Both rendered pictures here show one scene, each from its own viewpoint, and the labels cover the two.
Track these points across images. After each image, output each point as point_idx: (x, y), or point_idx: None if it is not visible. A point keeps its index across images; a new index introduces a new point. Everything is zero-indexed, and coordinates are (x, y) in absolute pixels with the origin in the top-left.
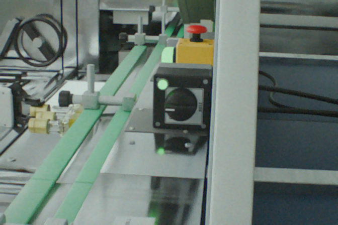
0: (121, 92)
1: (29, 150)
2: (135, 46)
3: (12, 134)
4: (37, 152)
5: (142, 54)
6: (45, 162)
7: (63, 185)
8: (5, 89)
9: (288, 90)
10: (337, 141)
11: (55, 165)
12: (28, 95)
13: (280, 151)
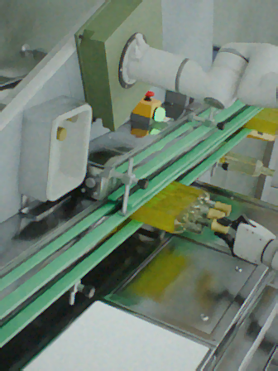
0: (186, 133)
1: (222, 277)
2: (137, 177)
3: (239, 302)
4: (215, 272)
5: (141, 166)
6: (234, 108)
7: None
8: (252, 221)
9: None
10: None
11: (231, 107)
12: (231, 222)
13: None
